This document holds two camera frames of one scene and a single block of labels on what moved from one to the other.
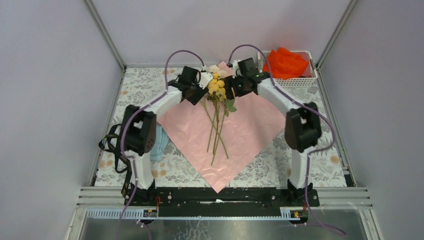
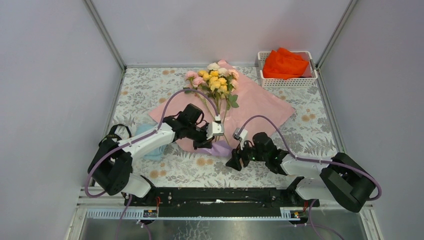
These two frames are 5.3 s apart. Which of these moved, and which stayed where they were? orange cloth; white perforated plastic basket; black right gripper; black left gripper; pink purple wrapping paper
Moved: pink purple wrapping paper; black right gripper; black left gripper
Stayed: orange cloth; white perforated plastic basket
